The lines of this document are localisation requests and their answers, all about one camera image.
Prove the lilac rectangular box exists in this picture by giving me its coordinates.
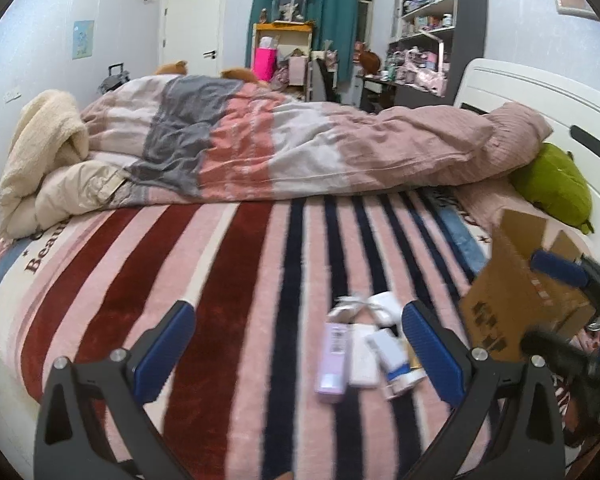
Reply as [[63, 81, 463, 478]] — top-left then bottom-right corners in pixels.
[[314, 323, 351, 403]]

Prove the pink grey patchwork duvet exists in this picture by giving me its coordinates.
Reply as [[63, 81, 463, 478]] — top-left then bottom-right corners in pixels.
[[81, 75, 552, 207]]

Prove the cream fleece blanket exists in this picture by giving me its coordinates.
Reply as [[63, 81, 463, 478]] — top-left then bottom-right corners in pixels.
[[0, 90, 126, 240]]

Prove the white bed headboard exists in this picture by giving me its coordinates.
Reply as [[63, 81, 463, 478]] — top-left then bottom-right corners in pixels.
[[454, 58, 600, 262]]

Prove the orange plush toy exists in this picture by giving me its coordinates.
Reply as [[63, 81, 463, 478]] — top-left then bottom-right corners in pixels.
[[155, 60, 188, 76]]

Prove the white power adapter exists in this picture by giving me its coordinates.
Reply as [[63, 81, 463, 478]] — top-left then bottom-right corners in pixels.
[[367, 292, 403, 327]]

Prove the yellow wooden cabinet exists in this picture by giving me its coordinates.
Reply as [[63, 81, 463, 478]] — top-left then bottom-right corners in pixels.
[[250, 22, 313, 101]]

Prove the white flat rectangular box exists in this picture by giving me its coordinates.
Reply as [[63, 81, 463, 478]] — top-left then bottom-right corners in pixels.
[[349, 324, 379, 389]]

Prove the black suitcase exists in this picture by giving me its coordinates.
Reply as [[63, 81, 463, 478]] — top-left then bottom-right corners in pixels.
[[98, 63, 130, 94]]

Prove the glass display case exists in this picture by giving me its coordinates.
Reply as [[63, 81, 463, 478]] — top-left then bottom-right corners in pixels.
[[271, 0, 309, 24]]

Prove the teal curtain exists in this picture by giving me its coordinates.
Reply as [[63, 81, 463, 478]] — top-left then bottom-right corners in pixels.
[[248, 0, 361, 86]]

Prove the dark grey bookshelf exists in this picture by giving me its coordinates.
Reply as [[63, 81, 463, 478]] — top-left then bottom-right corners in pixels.
[[386, 0, 488, 108]]

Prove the white bottle blue cap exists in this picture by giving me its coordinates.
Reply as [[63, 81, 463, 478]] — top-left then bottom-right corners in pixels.
[[365, 328, 427, 400]]

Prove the pink ribbed pillow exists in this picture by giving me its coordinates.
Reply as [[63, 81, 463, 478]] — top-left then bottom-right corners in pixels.
[[453, 178, 548, 233]]

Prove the blue wall poster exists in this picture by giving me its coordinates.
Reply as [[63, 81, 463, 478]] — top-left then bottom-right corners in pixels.
[[72, 21, 95, 60]]

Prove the brown cardboard box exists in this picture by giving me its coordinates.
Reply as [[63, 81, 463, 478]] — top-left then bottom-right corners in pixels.
[[460, 209, 594, 361]]

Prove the bright pink bag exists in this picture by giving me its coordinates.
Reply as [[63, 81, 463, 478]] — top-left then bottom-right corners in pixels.
[[252, 47, 277, 81]]

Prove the green plush toy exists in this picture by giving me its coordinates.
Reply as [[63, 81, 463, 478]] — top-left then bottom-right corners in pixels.
[[508, 143, 594, 235]]

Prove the white charging cable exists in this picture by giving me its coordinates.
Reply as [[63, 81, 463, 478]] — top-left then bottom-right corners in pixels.
[[326, 294, 382, 325]]

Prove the white door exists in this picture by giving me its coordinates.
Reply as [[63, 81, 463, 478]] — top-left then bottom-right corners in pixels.
[[159, 0, 225, 76]]

